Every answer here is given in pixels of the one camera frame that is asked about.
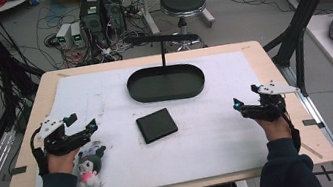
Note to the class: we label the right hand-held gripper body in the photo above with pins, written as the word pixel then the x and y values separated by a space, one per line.
pixel 270 109

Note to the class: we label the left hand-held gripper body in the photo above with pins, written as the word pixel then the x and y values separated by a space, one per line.
pixel 61 142

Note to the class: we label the person's left hand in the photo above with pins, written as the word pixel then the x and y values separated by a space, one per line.
pixel 60 163

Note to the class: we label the person's right hand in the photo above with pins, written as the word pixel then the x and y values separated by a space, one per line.
pixel 276 130

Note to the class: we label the plush doll with black hood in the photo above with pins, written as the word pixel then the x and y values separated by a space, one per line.
pixel 90 168

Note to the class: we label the dark tape strip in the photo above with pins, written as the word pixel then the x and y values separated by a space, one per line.
pixel 18 170
pixel 313 123

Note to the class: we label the white table mat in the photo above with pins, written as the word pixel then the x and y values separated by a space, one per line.
pixel 203 148

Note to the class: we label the wooden table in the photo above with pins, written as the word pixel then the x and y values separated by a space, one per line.
pixel 311 148

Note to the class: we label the black square flat box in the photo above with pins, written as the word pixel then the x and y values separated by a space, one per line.
pixel 156 125

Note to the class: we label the black oval tray with stand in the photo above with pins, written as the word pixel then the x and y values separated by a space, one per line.
pixel 166 85

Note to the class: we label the grey power supply unit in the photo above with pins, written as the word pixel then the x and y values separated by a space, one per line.
pixel 77 35
pixel 63 36

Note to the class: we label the black computer tower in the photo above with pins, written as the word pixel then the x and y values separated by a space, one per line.
pixel 93 20
pixel 114 14

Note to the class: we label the black round stool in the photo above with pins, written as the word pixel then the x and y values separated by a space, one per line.
pixel 183 3

